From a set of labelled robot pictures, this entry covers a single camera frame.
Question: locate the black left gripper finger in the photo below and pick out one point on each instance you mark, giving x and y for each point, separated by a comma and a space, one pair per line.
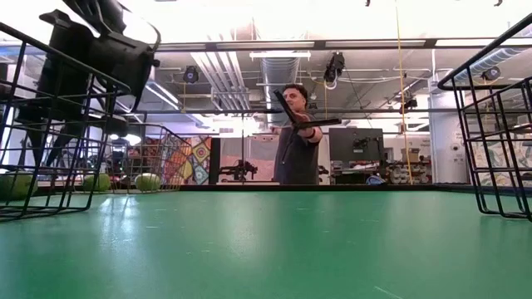
45, 141
66, 137

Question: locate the green cucumber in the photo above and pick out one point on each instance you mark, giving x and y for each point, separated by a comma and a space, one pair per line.
97, 182
16, 187

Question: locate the pale green lime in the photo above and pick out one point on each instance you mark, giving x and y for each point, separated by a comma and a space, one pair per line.
147, 182

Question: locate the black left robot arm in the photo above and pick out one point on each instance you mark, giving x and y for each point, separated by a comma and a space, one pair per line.
95, 10

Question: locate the black round ceiling device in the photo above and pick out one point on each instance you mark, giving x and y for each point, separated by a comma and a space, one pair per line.
191, 74
491, 73

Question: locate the black robot on stand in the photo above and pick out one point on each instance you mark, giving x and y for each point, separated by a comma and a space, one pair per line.
323, 174
239, 170

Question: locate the white ceiling light fixture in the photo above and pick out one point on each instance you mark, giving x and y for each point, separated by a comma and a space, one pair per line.
279, 55

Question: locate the person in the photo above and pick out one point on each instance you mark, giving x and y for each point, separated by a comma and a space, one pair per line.
297, 158

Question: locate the black angled tool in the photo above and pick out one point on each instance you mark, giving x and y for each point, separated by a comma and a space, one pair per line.
320, 122

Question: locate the green table mat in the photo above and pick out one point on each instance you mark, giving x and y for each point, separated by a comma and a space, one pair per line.
291, 257

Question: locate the black monitor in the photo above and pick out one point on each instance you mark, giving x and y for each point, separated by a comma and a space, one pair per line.
355, 145

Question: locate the thin black horizontal rod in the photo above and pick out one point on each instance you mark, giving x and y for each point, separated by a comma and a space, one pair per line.
374, 111

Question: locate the blue object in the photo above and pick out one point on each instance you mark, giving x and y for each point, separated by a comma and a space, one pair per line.
375, 180

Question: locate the cardboard box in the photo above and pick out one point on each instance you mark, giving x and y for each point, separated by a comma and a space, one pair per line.
410, 155

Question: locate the white pillar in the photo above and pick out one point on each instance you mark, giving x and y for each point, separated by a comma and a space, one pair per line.
446, 145

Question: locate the colourful patterned wall panel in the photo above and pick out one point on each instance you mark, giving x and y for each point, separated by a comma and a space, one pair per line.
199, 158

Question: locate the black overhead frame beam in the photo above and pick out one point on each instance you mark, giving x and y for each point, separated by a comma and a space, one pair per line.
249, 45

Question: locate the silver ceiling duct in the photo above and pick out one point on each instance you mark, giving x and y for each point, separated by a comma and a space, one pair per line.
278, 70
478, 64

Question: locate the black hanging ceiling camera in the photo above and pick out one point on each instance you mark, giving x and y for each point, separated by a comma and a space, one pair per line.
334, 66

